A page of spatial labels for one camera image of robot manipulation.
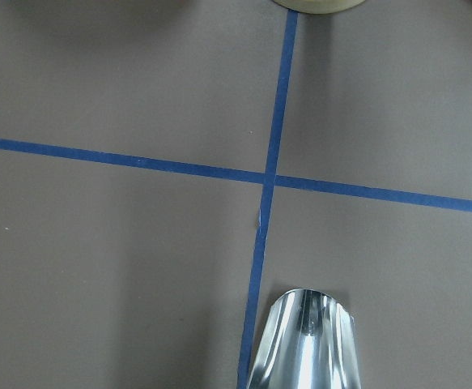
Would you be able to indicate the wooden stand round base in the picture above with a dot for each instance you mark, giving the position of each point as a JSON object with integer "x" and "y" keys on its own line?
{"x": 319, "y": 7}

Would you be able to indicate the steel scoop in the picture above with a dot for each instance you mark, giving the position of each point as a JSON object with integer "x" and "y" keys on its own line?
{"x": 308, "y": 342}

